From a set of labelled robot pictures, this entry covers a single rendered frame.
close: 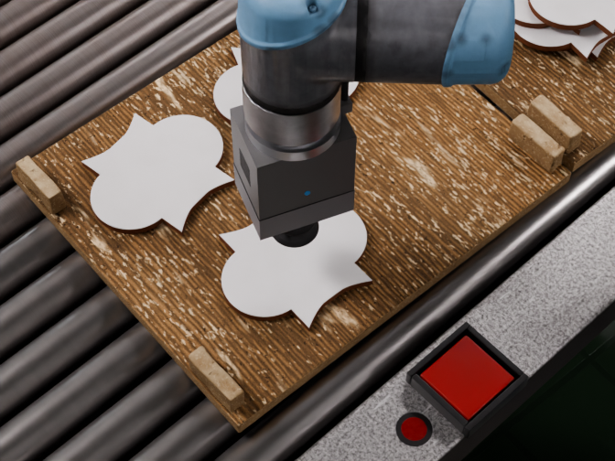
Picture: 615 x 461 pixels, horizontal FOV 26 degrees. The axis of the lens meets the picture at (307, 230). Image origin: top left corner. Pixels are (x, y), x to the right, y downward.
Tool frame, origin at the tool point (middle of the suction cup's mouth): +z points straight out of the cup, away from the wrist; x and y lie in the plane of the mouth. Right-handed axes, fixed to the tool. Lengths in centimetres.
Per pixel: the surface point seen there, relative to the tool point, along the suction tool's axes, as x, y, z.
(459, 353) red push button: 13.8, -10.3, 6.6
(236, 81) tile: -21.3, -2.0, 5.1
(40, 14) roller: -40.3, 13.6, 8.6
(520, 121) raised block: -5.4, -25.2, 3.2
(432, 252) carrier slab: 3.7, -12.1, 5.9
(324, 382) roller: 11.6, 1.7, 7.5
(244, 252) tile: -2.1, 4.1, 5.1
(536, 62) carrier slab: -13.2, -31.3, 5.9
